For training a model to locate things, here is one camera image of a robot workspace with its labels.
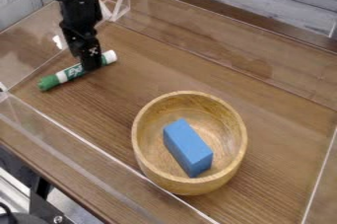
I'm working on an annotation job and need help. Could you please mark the blue rectangular block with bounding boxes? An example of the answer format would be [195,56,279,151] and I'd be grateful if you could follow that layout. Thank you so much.
[163,118,213,178]

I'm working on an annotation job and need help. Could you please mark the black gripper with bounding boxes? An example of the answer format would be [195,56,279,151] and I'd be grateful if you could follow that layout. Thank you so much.
[55,0,102,71]

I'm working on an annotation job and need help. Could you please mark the black cable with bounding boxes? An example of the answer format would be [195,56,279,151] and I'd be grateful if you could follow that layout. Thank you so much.
[0,201,21,224]

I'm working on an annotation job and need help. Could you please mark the clear acrylic tray walls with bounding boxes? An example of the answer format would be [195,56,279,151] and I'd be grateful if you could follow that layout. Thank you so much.
[0,0,337,224]

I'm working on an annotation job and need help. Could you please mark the black metal table bracket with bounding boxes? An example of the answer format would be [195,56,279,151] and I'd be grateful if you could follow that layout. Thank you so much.
[29,178,74,224]

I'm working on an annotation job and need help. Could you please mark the brown wooden bowl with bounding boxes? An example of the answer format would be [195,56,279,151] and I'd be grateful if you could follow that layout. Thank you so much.
[130,91,247,195]

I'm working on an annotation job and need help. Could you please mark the green Expo marker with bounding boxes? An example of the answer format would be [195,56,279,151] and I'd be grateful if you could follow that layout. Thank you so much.
[38,50,117,92]

